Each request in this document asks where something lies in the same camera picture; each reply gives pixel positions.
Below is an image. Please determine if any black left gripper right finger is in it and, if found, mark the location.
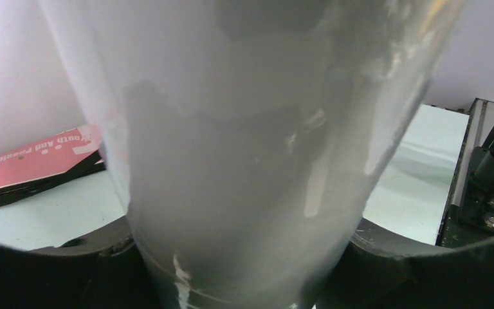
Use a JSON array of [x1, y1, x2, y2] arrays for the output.
[[316, 220, 494, 308]]

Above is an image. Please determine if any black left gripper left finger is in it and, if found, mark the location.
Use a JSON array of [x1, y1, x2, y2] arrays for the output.
[[0, 218, 160, 308]]

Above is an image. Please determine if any white shuttlecock tube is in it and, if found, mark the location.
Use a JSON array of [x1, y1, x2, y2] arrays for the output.
[[40, 1, 466, 308]]

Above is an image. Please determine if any pink sport racket bag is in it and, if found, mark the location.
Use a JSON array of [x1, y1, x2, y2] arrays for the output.
[[0, 125, 105, 207]]

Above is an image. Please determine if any aluminium front frame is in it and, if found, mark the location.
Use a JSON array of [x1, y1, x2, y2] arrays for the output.
[[447, 98, 494, 206]]

